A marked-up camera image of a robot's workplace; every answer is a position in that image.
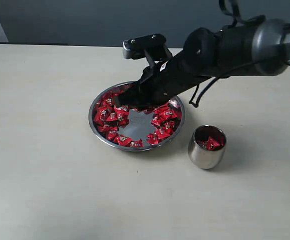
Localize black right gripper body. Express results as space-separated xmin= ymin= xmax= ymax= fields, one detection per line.
xmin=134 ymin=58 xmax=200 ymax=105

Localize red candies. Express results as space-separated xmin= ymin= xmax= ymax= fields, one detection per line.
xmin=197 ymin=136 xmax=225 ymax=151

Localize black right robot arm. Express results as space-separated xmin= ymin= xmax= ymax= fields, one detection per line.
xmin=114 ymin=19 xmax=290 ymax=108

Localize round stainless steel plate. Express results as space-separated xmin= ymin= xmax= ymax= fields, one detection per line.
xmin=88 ymin=81 xmax=185 ymax=152

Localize stainless steel cup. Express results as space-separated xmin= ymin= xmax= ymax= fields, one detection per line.
xmin=188 ymin=125 xmax=227 ymax=170

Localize red candy far left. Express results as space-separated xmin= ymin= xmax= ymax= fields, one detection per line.
xmin=93 ymin=108 xmax=110 ymax=126

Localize red candy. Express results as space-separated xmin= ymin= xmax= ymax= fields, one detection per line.
xmin=93 ymin=108 xmax=110 ymax=126
xmin=129 ymin=139 xmax=143 ymax=148
xmin=113 ymin=134 xmax=132 ymax=147
xmin=146 ymin=133 xmax=159 ymax=146
xmin=154 ymin=127 xmax=171 ymax=141

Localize red candy front left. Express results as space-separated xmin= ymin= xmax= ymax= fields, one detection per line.
xmin=113 ymin=134 xmax=132 ymax=147

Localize red candy front right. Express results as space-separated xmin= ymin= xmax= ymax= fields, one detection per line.
xmin=146 ymin=133 xmax=159 ymax=146

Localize red candy right lower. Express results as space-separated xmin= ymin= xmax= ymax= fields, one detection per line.
xmin=154 ymin=127 xmax=171 ymax=141

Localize red candy front centre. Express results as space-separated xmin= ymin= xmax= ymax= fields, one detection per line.
xmin=129 ymin=139 xmax=143 ymax=148

